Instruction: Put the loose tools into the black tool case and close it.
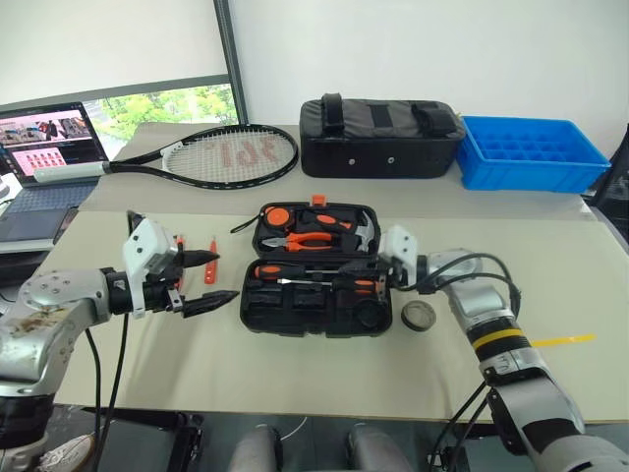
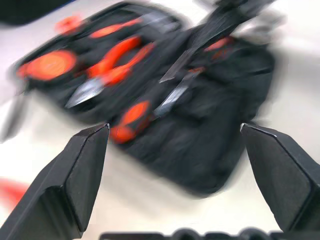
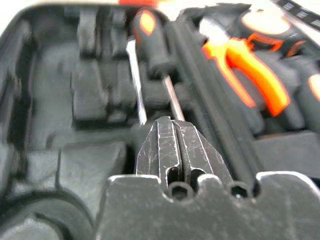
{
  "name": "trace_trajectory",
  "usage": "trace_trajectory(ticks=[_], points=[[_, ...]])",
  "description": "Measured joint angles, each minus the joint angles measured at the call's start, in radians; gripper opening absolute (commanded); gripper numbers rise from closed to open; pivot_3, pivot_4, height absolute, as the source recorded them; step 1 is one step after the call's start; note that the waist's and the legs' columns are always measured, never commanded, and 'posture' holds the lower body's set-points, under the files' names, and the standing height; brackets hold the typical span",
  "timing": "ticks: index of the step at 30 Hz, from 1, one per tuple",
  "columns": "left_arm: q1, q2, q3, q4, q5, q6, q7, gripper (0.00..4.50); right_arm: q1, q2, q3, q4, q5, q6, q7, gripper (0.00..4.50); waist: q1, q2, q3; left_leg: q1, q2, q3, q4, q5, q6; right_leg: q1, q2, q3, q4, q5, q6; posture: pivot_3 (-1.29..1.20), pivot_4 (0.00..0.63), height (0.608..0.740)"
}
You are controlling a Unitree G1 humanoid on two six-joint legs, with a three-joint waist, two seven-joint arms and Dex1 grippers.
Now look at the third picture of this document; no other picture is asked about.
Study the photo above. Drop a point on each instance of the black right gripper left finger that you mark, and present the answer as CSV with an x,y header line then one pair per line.
x,y
160,150

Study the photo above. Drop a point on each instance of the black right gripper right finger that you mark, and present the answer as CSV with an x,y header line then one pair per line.
x,y
197,152

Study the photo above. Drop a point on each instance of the black and orange screwdriver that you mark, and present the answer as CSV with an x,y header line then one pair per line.
x,y
152,42

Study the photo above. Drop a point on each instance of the silver flat metal tool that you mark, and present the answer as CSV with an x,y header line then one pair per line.
x,y
136,82

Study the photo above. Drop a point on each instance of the black plastic tool case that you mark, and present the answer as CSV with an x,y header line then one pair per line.
x,y
50,105

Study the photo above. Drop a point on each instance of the orange tool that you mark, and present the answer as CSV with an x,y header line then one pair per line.
x,y
138,2

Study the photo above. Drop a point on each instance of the black and orange tape measure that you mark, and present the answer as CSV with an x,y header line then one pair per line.
x,y
267,25

